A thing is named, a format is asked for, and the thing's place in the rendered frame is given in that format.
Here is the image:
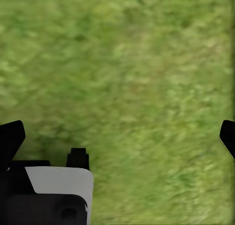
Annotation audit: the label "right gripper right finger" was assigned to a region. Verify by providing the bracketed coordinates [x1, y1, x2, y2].
[220, 120, 235, 159]

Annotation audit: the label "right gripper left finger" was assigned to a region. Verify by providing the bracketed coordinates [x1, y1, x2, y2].
[0, 120, 25, 179]

